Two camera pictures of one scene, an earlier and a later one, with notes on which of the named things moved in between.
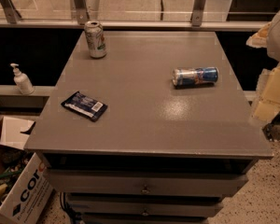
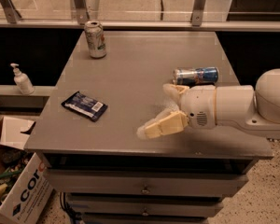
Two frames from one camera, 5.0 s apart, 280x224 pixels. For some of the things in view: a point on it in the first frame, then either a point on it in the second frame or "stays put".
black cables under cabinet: x=75 y=216 stays put
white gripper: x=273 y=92 -> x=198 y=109
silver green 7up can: x=95 y=39 stays put
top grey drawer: x=101 y=183 stays put
